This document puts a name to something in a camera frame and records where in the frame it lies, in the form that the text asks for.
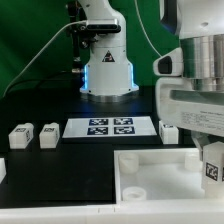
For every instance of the white L-shaped obstacle fence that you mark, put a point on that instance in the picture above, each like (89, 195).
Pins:
(203, 211)

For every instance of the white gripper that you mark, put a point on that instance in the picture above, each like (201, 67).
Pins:
(202, 112)

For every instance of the white square tabletop part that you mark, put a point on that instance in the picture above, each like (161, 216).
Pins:
(160, 174)

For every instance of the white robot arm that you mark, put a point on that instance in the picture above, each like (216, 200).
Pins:
(199, 24)

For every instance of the grey camera on mount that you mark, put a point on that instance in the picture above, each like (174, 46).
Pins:
(103, 26)

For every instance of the black camera stand pole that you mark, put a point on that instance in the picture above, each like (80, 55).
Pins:
(73, 12)

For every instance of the white plate with tags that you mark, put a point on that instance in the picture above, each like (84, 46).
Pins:
(109, 127)

